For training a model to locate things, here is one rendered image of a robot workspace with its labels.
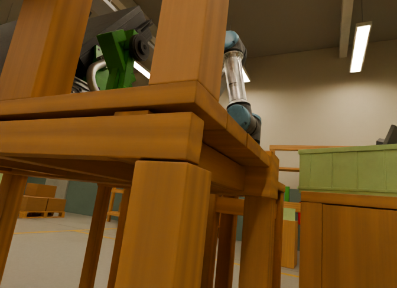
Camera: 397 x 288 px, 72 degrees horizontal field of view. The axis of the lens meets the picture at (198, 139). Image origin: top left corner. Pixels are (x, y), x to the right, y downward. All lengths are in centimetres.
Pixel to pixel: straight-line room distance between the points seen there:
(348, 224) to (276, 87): 623
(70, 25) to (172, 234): 57
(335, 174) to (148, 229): 82
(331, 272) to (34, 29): 105
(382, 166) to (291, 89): 603
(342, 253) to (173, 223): 72
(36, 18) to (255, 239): 86
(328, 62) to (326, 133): 172
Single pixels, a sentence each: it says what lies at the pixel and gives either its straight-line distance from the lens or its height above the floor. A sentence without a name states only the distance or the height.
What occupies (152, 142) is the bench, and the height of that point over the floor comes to 79.
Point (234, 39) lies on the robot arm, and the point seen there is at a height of 151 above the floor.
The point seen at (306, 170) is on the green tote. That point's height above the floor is 88.
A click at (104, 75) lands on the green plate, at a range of 117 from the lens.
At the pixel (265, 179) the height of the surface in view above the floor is 80.
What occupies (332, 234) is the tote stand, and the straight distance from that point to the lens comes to 101.
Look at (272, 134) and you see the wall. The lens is 668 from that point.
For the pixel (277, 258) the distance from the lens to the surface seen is 143.
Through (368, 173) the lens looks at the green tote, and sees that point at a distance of 107.
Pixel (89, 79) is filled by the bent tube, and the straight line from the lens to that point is 104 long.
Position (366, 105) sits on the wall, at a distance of 681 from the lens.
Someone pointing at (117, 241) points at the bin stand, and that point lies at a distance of 167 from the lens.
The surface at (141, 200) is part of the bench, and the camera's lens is 40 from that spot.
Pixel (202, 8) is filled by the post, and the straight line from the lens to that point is 47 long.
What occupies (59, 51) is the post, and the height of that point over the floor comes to 101.
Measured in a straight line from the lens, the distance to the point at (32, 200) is 712.
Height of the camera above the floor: 71
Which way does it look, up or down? 13 degrees up
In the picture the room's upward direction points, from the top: 7 degrees clockwise
